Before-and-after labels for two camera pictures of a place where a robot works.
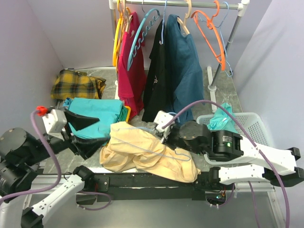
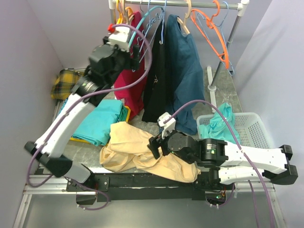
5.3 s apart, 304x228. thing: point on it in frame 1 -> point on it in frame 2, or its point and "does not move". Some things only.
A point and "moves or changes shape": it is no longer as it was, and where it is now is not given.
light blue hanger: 162,42 does not move
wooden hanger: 186,16 does not move
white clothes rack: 242,5 does not move
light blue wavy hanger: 130,57 moves or changes shape
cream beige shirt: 140,150 does not move
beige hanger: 128,15 -> 130,11
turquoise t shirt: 221,121 does not move
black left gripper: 85,146 -> 129,64
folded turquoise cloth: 108,111 does not move
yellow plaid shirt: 70,83 does not move
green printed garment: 122,115 does not move
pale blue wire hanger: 149,149 -> 144,31
